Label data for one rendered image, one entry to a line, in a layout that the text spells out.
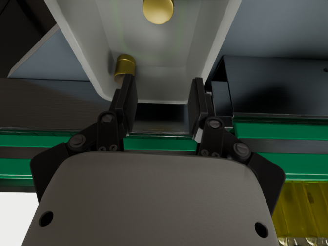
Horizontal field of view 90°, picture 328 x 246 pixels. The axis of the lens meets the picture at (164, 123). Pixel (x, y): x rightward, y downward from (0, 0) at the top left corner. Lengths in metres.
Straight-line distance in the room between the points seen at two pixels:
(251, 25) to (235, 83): 0.09
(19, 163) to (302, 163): 0.50
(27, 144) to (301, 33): 0.54
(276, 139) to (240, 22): 0.19
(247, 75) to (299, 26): 0.10
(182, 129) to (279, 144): 0.17
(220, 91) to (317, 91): 0.17
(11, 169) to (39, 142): 0.06
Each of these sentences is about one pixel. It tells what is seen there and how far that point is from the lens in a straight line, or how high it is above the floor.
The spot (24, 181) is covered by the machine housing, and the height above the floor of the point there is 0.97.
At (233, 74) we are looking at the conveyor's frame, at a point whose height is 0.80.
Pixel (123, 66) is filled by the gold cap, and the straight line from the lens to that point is 0.30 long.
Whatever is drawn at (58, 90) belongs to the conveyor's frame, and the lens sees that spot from 0.44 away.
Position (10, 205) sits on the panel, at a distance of 0.63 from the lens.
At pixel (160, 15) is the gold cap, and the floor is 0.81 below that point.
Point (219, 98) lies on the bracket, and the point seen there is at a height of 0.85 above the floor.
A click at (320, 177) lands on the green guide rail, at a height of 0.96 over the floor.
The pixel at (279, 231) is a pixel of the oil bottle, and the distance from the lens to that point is 0.43.
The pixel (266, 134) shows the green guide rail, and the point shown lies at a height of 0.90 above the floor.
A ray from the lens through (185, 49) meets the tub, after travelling 0.31.
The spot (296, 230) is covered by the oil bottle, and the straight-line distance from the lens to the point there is 0.45.
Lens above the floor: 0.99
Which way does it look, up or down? 24 degrees down
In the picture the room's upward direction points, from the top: 179 degrees counter-clockwise
